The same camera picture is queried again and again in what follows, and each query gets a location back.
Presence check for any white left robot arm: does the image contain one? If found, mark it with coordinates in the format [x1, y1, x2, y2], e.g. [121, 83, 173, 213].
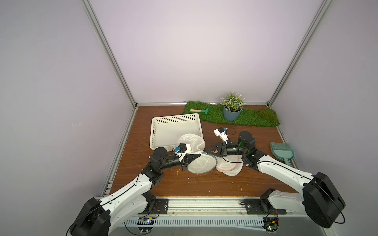
[66, 147, 202, 236]

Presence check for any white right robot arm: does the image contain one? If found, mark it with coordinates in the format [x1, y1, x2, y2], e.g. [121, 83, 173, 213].
[206, 128, 346, 228]

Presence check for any white perforated plastic basket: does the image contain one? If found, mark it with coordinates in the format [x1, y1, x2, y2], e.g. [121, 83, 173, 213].
[150, 114, 203, 151]

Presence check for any green artificial grass mat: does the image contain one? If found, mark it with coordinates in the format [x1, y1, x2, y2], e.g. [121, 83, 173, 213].
[183, 101, 280, 127]

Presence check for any artificial plant in teal pot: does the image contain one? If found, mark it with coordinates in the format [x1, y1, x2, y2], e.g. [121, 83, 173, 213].
[220, 91, 245, 122]

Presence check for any teal plastic dustpan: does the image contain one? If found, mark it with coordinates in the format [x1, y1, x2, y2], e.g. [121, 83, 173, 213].
[270, 142, 295, 167]

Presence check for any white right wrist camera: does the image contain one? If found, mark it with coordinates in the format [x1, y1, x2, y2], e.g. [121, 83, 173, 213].
[214, 127, 229, 144]

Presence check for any green rake with wooden handle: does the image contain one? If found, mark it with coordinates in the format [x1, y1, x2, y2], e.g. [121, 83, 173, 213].
[190, 108, 209, 115]

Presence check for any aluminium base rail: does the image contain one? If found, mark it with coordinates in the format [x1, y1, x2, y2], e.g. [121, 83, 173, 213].
[78, 196, 322, 236]

